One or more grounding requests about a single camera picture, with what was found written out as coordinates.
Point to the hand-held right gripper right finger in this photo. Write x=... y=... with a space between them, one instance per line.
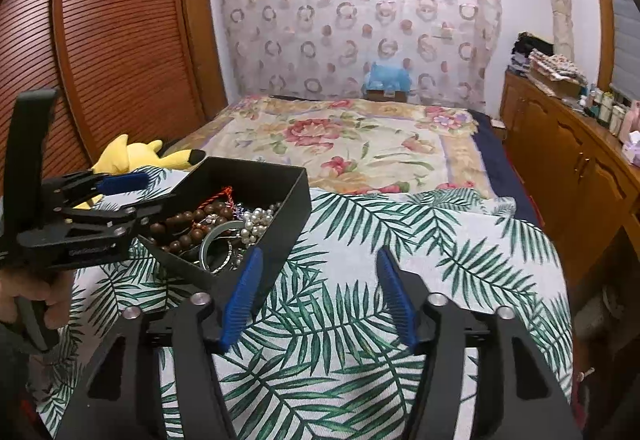
x=397 y=300

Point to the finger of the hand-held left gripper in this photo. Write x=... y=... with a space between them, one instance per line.
x=100 y=219
x=122 y=182

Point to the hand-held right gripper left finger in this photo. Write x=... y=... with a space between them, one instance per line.
x=242 y=300

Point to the grey green bangle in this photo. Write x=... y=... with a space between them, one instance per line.
x=212 y=232

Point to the black jewelry box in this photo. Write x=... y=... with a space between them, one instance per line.
x=280 y=200

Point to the person's left hand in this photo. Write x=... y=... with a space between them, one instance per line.
x=25 y=292

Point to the yellow plush toy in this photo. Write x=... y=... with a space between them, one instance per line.
x=130 y=155

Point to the palm leaf printed blanket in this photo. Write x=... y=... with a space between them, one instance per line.
x=325 y=345

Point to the wooden slatted wardrobe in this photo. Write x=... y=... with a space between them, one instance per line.
x=125 y=45

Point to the floral bedspread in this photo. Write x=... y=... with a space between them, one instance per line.
x=350 y=140

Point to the dark blue bedsheet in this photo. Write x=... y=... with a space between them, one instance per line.
x=505 y=170

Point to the wooden cabinet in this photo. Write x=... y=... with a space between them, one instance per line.
x=550 y=145

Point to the blue plush toy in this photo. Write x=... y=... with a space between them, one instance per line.
x=386 y=76

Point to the circle patterned curtain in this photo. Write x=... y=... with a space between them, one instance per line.
x=350 y=20

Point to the tissue box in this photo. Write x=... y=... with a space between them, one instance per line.
x=632 y=148

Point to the stack of folded cloths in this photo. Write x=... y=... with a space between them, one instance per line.
x=547 y=63

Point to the group of cosmetic bottles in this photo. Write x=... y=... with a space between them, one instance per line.
x=605 y=108

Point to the pink bottle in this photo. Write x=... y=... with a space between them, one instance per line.
x=631 y=120

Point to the grey window blind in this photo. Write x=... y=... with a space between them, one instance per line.
x=627 y=45

